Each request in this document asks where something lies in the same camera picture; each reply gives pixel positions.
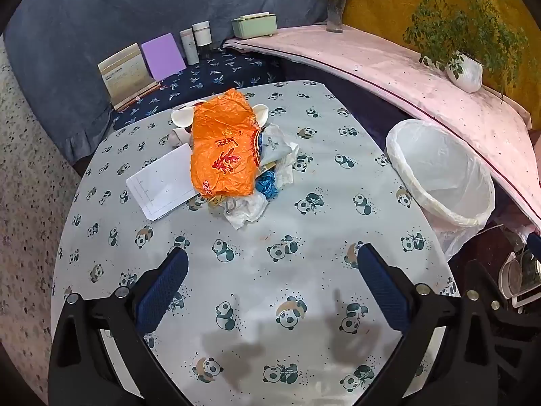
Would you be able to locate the green tissue box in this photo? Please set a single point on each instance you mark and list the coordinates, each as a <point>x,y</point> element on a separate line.
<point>253,25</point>

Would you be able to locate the navy palm print cloth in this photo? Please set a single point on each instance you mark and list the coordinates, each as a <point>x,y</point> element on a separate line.
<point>211,76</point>

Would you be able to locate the purple board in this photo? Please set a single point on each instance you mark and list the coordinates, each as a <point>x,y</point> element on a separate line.
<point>164,57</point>

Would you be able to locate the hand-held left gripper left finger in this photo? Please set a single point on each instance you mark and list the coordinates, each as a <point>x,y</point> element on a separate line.
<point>162,287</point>

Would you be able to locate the blue grey blanket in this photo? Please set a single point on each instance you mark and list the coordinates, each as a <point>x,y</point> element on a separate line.
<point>105,8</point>

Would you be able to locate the white tube bottle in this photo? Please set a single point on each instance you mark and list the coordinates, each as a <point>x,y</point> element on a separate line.
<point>189,48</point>

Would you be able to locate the white plastic bag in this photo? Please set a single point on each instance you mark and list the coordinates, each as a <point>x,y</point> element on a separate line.
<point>281,152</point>

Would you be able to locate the panda print tablecloth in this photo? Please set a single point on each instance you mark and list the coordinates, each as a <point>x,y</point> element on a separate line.
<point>253,253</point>

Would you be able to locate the beige sock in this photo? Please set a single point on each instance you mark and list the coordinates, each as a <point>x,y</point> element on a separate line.
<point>179,137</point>

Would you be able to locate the white paper sheet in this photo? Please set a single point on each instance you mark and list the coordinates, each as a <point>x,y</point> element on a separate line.
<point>160,186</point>

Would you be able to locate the orange plastic bag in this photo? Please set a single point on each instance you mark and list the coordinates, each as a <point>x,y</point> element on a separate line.
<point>224,143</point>

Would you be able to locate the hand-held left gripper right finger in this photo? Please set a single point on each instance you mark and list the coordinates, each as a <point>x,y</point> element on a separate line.
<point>382,287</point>

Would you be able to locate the crushed red white paper cup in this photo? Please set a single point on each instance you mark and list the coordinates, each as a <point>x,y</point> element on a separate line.
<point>181,117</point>

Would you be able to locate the white tissue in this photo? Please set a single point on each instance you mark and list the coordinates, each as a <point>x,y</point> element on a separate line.
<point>247,211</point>

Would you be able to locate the blue crumpled wrapper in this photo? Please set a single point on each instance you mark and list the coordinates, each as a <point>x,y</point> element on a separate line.
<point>265,186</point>

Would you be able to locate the yellow cloth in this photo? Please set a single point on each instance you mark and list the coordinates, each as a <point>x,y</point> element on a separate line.
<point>372,0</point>

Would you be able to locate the pink cloth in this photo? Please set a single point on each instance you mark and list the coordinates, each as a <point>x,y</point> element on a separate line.
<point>380,67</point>

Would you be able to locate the beige desk calendar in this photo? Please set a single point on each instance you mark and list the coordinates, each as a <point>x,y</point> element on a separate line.
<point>124,74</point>

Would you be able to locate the green plant in white pot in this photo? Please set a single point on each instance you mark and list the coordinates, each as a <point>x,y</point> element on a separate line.
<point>465,74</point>

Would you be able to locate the trash bin with white liner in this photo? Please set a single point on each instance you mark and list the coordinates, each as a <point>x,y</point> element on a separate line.
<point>439,165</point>

